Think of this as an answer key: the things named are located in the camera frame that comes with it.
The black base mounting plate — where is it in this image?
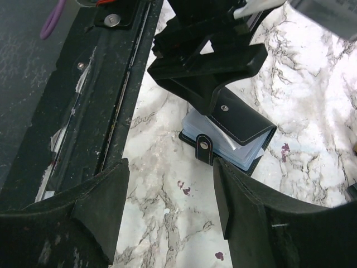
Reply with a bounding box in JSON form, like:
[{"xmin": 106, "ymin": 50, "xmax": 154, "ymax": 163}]
[{"xmin": 1, "ymin": 1, "xmax": 163, "ymax": 210}]

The black leather card holder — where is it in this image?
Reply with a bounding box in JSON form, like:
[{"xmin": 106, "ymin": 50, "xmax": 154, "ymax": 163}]
[{"xmin": 179, "ymin": 88, "xmax": 277, "ymax": 176}]

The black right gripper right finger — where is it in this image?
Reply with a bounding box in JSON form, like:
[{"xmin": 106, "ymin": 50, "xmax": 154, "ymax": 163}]
[{"xmin": 213, "ymin": 158, "xmax": 356, "ymax": 267}]

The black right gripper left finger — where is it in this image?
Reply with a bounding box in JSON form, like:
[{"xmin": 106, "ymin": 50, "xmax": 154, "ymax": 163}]
[{"xmin": 1, "ymin": 158, "xmax": 130, "ymax": 267}]

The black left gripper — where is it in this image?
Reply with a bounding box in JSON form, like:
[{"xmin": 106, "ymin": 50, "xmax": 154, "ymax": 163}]
[{"xmin": 148, "ymin": 1, "xmax": 284, "ymax": 116}]

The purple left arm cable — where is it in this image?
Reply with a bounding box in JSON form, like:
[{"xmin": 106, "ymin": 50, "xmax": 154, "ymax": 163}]
[{"xmin": 40, "ymin": 0, "xmax": 67, "ymax": 40}]

